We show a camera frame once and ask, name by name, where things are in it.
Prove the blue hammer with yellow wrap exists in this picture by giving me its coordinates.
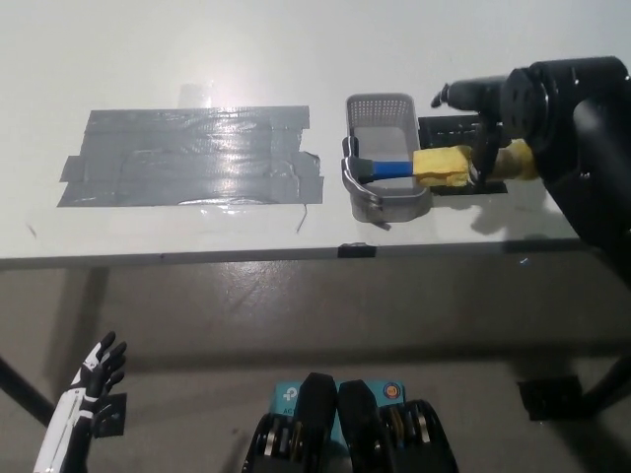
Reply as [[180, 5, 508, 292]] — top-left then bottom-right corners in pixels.
[[339, 137, 539, 232]]

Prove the gray perforated plastic container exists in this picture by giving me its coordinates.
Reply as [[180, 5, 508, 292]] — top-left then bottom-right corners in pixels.
[[344, 93, 433, 223]]

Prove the small black tape piece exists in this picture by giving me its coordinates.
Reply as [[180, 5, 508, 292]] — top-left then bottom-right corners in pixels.
[[337, 241, 378, 259]]

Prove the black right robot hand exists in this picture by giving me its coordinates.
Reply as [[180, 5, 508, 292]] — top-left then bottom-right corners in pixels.
[[430, 73, 514, 186]]

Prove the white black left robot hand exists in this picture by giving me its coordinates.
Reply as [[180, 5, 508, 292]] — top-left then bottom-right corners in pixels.
[[30, 331, 129, 473]]

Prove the gray duct tape patch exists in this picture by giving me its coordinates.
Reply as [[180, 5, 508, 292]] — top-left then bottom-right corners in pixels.
[[56, 104, 325, 208]]

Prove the thin black table leg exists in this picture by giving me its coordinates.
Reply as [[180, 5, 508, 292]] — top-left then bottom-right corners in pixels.
[[0, 352, 55, 429]]

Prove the large black floor tape patch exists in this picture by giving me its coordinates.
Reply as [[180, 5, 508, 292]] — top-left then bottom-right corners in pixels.
[[516, 374, 583, 423]]

